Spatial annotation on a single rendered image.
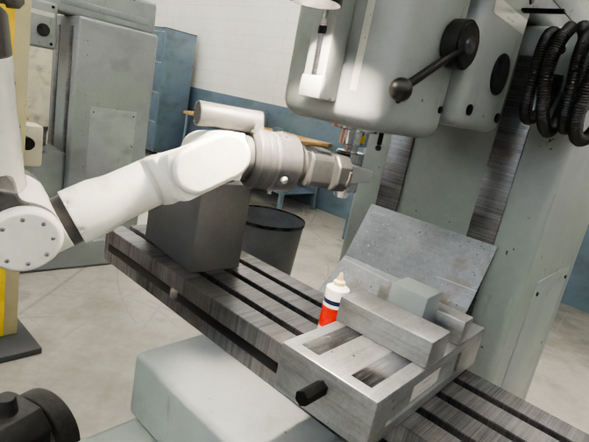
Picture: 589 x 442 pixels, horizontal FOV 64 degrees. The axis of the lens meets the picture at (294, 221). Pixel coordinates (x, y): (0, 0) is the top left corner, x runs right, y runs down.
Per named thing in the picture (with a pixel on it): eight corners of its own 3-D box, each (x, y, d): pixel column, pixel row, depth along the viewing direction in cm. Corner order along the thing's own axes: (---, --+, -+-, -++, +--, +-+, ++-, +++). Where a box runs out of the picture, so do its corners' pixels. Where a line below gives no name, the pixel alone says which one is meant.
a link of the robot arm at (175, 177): (259, 168, 64) (168, 211, 59) (234, 164, 71) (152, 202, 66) (242, 123, 61) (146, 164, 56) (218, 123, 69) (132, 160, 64)
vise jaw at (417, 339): (425, 369, 61) (433, 342, 60) (335, 320, 70) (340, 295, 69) (443, 356, 66) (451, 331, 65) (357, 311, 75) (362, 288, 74)
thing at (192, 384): (259, 560, 60) (275, 485, 57) (125, 410, 82) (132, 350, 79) (433, 417, 97) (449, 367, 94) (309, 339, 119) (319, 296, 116)
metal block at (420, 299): (417, 335, 68) (428, 298, 67) (382, 317, 72) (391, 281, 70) (432, 327, 72) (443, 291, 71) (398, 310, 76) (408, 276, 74)
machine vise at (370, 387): (364, 454, 54) (386, 371, 51) (272, 387, 63) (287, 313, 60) (474, 363, 80) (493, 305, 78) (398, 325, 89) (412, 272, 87)
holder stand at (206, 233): (189, 274, 94) (202, 176, 89) (144, 237, 110) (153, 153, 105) (238, 267, 102) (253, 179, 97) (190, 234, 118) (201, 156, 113)
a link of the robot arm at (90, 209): (169, 220, 61) (17, 295, 54) (143, 188, 69) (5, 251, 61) (141, 150, 55) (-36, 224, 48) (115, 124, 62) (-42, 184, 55)
